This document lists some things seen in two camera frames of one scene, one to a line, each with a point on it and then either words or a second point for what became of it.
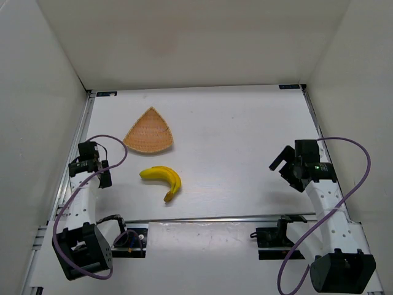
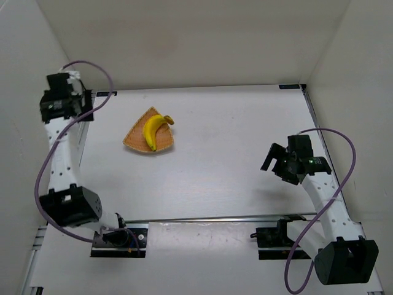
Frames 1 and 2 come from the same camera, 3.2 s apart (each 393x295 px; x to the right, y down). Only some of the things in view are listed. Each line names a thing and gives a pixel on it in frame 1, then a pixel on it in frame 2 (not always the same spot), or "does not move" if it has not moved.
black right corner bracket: (289, 86) does not move
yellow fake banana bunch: (162, 173) to (151, 126)
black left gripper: (104, 177) to (61, 108)
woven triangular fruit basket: (150, 133) does not move
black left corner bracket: (106, 93) does not move
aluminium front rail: (209, 219) does not move
